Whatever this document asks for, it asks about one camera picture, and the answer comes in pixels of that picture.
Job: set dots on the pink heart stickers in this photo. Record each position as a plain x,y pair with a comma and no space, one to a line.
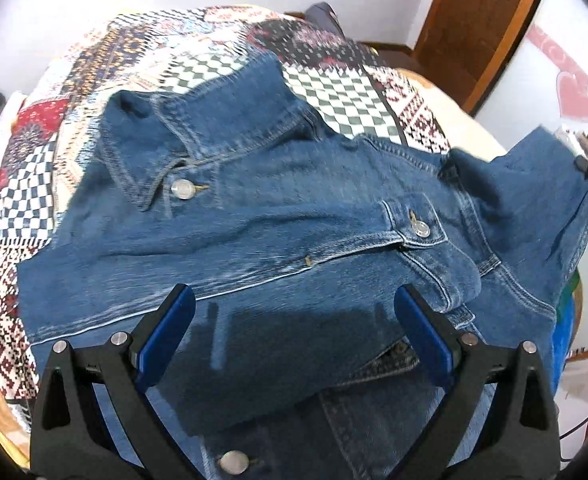
581,90

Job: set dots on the blue denim jacket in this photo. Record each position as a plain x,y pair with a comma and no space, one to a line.
284,220

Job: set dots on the green and blue cloth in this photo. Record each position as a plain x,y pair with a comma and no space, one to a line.
569,320

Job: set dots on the beige mattress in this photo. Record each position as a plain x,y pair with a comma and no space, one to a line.
466,115

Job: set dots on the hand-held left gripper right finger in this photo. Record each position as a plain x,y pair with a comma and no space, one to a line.
424,332

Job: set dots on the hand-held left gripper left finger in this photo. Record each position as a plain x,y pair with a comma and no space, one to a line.
166,332

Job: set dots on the brown wooden door frame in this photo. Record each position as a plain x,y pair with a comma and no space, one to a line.
469,20

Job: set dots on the patchwork patterned blanket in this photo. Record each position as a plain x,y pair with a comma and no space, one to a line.
324,90

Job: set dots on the dark grey-blue cloth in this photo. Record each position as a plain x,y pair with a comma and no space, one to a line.
324,17

